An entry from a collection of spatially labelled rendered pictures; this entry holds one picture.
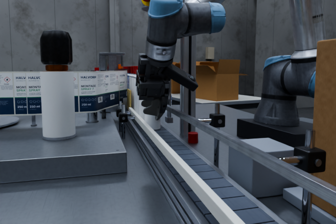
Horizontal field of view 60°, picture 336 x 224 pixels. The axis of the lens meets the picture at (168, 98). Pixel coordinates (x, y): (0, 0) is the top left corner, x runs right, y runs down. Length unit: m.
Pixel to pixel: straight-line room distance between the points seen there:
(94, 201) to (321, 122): 0.42
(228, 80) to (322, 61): 2.22
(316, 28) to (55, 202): 0.79
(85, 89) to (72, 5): 8.72
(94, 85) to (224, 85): 1.77
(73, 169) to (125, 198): 0.17
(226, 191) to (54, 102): 0.53
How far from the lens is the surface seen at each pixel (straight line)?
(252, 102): 2.82
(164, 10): 0.67
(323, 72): 0.52
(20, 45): 9.51
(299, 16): 0.94
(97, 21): 9.79
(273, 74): 1.03
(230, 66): 2.71
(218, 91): 2.65
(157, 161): 0.64
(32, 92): 1.07
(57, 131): 0.85
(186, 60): 1.02
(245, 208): 0.45
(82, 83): 1.07
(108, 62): 1.32
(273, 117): 1.04
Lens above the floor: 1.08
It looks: 6 degrees down
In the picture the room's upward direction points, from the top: straight up
